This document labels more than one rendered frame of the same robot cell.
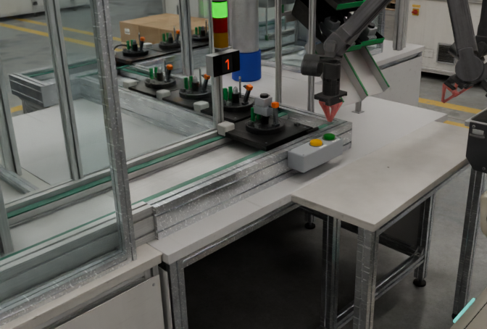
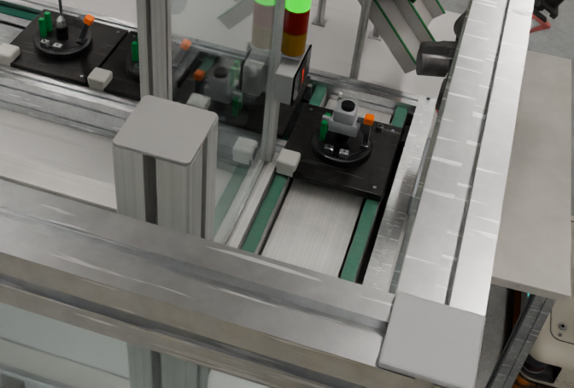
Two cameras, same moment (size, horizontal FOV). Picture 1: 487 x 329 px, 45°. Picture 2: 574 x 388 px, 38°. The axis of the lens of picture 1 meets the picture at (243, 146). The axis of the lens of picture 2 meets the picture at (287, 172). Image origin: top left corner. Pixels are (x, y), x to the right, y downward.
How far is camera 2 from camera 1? 1.27 m
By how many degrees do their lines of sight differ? 35
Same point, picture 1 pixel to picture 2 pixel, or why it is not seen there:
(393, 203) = (559, 243)
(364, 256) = (536, 321)
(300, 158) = not seen: hidden behind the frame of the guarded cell
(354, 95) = (414, 43)
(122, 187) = not seen: outside the picture
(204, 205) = not seen: hidden behind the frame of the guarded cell
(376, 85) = (424, 11)
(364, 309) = (518, 367)
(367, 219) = (555, 287)
